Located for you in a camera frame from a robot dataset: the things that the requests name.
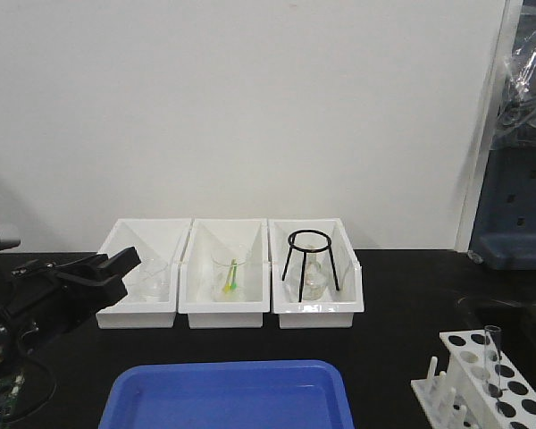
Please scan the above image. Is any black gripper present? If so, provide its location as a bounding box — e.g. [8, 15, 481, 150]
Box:
[0, 247, 141, 335]

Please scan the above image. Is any clear glass test tube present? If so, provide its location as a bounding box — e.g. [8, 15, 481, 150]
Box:
[483, 324, 502, 399]

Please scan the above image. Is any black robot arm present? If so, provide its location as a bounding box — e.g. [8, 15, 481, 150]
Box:
[0, 225, 140, 428]

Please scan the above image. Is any white test tube rack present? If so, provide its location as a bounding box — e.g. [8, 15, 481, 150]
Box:
[410, 330, 536, 428]

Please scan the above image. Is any small glassware in left bin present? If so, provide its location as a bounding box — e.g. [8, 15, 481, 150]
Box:
[124, 258, 167, 303]

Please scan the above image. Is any left white storage bin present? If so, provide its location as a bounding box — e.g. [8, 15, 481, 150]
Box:
[96, 218, 192, 329]

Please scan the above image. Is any white storage bin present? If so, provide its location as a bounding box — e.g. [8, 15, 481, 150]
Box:
[268, 219, 364, 329]
[96, 218, 192, 329]
[178, 219, 271, 329]

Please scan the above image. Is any middle white storage bin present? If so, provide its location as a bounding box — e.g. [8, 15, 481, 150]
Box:
[178, 219, 271, 329]

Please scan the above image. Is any beaker with colored sticks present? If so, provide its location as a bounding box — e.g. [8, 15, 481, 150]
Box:
[211, 245, 248, 302]

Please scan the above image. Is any right white storage bin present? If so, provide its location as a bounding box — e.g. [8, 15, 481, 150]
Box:
[268, 219, 364, 329]

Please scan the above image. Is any glass alcohol lamp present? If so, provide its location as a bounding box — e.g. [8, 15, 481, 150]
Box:
[299, 246, 328, 302]

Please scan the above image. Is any blue plastic tray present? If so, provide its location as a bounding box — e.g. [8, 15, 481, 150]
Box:
[99, 359, 354, 428]

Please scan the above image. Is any blue-grey drying pegboard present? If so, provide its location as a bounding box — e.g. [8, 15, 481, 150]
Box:
[468, 1, 536, 270]

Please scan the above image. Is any black lab sink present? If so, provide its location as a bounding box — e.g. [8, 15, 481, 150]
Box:
[456, 297, 536, 357]

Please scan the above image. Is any clear plastic bag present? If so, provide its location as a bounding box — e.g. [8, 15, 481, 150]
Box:
[492, 13, 536, 149]

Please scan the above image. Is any black wire tripod stand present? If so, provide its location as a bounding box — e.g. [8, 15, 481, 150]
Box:
[281, 229, 341, 303]

